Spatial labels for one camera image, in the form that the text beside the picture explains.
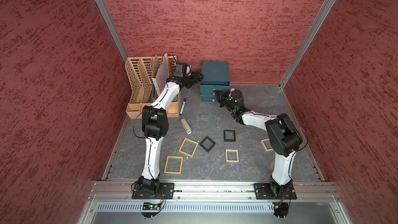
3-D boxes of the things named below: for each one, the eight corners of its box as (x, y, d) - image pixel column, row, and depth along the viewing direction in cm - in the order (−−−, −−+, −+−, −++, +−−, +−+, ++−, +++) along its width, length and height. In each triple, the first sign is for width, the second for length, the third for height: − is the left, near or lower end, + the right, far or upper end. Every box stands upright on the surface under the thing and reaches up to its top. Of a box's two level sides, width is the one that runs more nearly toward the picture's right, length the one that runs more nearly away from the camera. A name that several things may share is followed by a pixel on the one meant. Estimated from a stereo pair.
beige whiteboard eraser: (188, 134, 96) (187, 132, 93) (180, 122, 102) (179, 119, 99) (192, 132, 97) (191, 130, 94) (184, 120, 103) (183, 117, 100)
